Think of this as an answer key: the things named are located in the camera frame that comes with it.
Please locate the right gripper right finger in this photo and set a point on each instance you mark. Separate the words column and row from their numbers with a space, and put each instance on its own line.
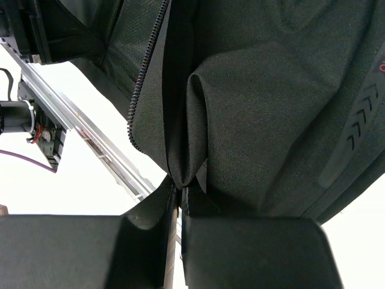
column 223, row 251

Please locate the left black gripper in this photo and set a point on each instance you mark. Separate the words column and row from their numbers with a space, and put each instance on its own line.
column 47, row 30

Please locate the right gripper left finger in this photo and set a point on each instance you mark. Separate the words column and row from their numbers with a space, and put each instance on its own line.
column 133, row 250

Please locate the black jacket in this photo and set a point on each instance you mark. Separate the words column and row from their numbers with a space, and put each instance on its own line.
column 277, row 106

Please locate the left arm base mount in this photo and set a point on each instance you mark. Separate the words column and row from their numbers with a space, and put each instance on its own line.
column 27, row 114

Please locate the aluminium table frame rail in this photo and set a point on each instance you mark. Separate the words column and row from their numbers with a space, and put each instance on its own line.
column 63, row 110

